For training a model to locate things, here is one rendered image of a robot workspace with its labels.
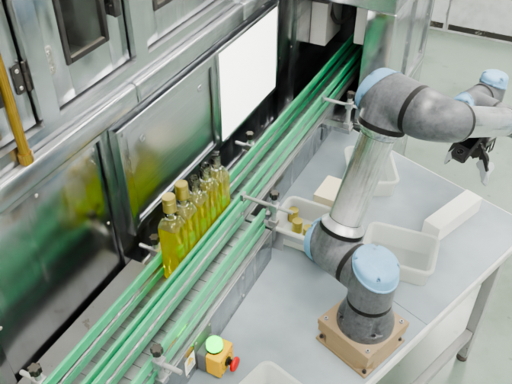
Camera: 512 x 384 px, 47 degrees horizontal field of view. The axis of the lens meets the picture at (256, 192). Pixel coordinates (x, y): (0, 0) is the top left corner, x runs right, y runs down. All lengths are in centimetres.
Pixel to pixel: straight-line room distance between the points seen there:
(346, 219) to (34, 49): 80
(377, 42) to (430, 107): 102
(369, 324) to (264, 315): 33
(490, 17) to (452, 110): 384
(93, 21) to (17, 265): 55
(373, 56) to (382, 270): 110
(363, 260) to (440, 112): 40
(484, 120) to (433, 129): 18
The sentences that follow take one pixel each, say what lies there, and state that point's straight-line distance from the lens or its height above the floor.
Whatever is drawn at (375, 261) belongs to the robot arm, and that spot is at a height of 106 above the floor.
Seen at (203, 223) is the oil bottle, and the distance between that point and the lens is 164.
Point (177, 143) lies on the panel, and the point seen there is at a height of 113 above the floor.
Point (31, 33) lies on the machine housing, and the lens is 123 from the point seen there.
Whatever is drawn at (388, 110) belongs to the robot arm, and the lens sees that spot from 136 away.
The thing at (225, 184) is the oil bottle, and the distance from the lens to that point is 170.
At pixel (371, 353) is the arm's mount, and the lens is 158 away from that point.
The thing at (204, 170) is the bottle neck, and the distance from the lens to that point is 160.
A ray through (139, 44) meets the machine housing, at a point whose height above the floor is 147.
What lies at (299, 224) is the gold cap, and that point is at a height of 81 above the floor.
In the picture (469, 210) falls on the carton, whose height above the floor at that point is 79.
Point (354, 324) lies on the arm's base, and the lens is 156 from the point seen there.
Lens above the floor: 211
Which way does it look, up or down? 40 degrees down
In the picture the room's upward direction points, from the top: straight up
